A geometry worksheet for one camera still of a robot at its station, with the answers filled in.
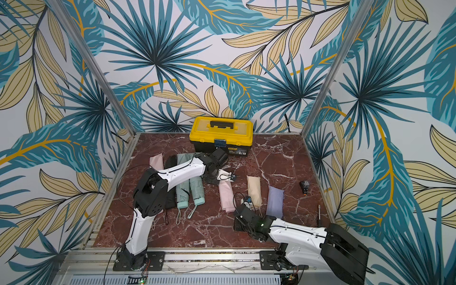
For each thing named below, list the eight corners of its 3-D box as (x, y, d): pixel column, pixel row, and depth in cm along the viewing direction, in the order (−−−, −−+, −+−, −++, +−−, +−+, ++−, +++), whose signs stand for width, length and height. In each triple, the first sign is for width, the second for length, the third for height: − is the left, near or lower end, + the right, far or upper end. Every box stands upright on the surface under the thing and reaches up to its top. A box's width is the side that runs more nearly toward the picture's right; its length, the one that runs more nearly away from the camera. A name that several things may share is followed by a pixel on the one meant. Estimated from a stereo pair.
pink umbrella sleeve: (151, 172, 103) (149, 169, 100) (151, 159, 109) (149, 155, 106) (164, 169, 104) (162, 166, 101) (163, 156, 110) (161, 153, 107)
